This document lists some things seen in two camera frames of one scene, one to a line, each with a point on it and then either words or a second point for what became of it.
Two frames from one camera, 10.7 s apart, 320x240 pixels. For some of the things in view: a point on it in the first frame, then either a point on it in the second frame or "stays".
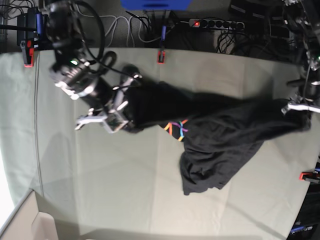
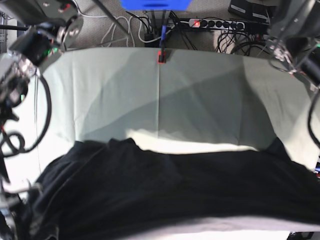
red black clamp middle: x=161 y=57 stays
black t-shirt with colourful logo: x=220 y=132 → x=100 y=190
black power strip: x=216 y=24 stays
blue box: x=156 y=5 stays
